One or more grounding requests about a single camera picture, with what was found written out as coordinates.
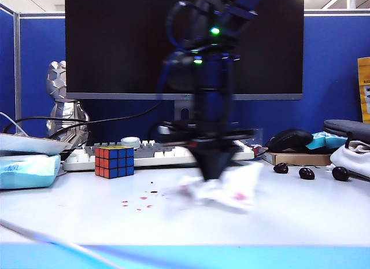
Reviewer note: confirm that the Rubik's cube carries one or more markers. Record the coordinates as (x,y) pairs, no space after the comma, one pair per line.
(116,165)

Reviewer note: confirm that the white flat padded pack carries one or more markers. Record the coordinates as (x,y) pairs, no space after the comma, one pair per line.
(32,144)

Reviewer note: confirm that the silver faceted figurine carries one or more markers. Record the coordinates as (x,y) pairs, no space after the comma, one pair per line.
(63,112)

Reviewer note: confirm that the white cloth bag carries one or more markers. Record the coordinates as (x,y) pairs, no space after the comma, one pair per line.
(351,159)

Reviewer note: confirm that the blue snack packet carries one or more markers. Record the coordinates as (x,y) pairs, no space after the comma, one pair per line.
(326,139)

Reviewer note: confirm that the yellow paper bag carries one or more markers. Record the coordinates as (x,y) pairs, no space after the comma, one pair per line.
(364,89)

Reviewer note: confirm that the white and grey keyboard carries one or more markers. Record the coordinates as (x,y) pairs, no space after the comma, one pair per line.
(162,156)

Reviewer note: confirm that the grey monitor stand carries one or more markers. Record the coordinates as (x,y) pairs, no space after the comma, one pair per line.
(181,109)

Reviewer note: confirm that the grey zip pouch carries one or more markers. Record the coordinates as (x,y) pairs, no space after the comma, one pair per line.
(348,128)

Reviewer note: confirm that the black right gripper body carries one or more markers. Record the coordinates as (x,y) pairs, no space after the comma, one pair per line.
(212,130)

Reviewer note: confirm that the small red white wrapper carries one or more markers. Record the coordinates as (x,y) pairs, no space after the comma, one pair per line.
(256,149)

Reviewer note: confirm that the black computer monitor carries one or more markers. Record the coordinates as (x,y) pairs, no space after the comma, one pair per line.
(115,43)

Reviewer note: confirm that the white tape roll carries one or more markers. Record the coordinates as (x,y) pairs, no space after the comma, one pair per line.
(130,141)

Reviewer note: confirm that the white wet wipe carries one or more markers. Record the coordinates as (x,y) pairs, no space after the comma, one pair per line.
(234,191)

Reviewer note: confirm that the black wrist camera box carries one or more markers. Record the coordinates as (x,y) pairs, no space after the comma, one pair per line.
(180,72)

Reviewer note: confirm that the light blue tissue pack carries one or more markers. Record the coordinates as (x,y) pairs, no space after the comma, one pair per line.
(26,172)

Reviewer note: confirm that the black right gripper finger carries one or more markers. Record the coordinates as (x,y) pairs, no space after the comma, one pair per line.
(221,162)
(203,162)

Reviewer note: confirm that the black computer mouse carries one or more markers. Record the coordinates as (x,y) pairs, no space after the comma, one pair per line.
(290,140)

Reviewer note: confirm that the flat brown cardboard box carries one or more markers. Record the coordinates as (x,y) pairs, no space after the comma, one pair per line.
(299,159)

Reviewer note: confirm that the grey partition post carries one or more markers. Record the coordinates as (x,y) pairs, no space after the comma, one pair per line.
(17,72)

